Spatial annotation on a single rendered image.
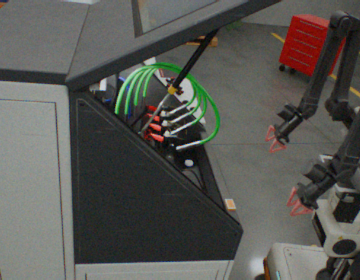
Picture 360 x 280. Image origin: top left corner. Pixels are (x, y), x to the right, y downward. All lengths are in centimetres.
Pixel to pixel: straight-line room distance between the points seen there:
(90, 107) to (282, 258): 160
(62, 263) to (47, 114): 58
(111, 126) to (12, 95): 25
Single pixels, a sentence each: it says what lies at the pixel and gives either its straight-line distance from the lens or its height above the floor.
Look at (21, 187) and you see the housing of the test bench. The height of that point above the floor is 114.
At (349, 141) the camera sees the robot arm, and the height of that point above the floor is 132.
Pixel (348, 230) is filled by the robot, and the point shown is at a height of 83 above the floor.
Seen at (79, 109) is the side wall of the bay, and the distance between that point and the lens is 91.
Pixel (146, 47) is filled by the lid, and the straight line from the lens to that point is 82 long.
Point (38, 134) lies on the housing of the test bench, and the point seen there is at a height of 132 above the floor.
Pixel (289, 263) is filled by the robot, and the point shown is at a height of 28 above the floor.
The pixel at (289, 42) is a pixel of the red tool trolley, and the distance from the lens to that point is 570.
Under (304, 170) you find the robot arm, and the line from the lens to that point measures 126.
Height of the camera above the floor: 184
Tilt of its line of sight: 33 degrees down
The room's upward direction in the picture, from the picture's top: 10 degrees clockwise
